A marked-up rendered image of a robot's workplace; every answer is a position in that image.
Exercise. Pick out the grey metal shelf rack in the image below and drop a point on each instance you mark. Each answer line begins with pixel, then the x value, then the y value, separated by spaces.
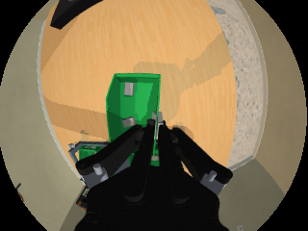
pixel 75 148

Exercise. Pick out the green bin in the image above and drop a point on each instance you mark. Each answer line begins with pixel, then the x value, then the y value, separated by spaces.
pixel 153 163
pixel 87 150
pixel 140 105

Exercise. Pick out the black case with orange latches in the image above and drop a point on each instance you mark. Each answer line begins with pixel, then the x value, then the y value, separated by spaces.
pixel 82 198

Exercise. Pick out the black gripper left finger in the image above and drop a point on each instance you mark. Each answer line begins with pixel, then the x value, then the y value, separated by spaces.
pixel 100 166

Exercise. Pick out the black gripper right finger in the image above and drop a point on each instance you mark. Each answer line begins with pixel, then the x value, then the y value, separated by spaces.
pixel 195 159

